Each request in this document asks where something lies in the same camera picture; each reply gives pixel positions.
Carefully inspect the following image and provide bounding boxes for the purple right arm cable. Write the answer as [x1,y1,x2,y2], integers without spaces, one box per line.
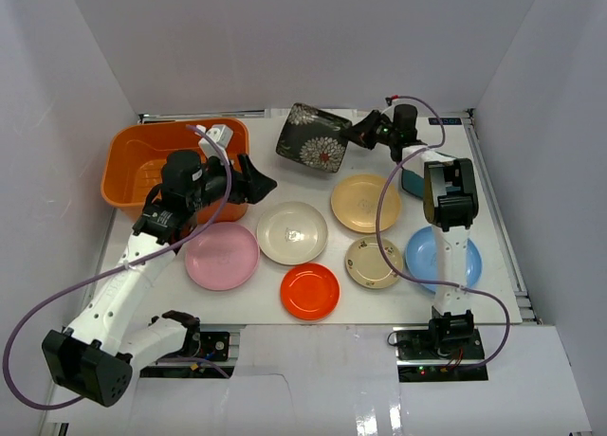
[374,93,511,372]

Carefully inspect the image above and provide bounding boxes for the orange round plate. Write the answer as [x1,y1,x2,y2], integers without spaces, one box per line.
[280,263,340,321]

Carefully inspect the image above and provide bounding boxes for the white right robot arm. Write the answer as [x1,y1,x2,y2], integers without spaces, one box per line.
[340,104,479,359]

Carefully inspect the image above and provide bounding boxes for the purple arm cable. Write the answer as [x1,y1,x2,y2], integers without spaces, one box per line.
[374,93,511,372]
[1,124,233,411]

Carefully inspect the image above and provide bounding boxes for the blue round plate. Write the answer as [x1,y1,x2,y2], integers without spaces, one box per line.
[404,227,483,293]

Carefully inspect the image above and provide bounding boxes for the dark teal square plate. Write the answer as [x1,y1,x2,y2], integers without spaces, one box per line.
[400,169,425,199]

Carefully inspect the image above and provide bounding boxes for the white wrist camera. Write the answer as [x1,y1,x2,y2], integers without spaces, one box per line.
[194,124,233,158]
[381,95,399,114]

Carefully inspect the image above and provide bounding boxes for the cream round plate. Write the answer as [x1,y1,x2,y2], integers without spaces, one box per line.
[256,201,328,265]

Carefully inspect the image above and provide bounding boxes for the black floral square plate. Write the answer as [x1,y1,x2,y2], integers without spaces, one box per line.
[275,102,352,173]

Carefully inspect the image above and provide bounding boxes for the beige floral small plate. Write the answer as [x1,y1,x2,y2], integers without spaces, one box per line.
[345,235,400,289]

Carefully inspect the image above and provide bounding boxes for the orange plastic bin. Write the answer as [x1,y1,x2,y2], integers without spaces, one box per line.
[101,118,249,222]

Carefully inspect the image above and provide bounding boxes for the yellow round plate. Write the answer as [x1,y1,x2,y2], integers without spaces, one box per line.
[330,174,401,233]

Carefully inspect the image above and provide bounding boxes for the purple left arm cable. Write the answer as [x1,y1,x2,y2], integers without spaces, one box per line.
[1,124,233,411]

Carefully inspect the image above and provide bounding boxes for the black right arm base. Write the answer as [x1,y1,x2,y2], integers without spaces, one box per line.
[386,329,488,383]

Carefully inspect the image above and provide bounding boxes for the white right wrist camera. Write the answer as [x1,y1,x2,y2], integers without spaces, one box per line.
[381,95,399,114]

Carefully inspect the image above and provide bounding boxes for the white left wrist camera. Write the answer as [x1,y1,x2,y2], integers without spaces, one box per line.
[194,124,233,158]

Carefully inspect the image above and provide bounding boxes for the small blue label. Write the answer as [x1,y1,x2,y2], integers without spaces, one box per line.
[428,118,462,126]

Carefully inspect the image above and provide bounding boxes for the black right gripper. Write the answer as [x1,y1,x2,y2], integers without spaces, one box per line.
[340,109,397,150]

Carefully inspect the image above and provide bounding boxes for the white paper sheet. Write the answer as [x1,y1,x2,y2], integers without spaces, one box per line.
[264,106,358,119]

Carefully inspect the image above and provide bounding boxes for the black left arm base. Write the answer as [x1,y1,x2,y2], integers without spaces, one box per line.
[158,331,230,363]

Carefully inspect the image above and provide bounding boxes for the pink round plate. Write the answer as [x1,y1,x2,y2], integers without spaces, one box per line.
[185,222,260,292]

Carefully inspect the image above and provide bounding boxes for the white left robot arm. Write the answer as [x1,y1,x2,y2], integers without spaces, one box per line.
[42,150,277,408]

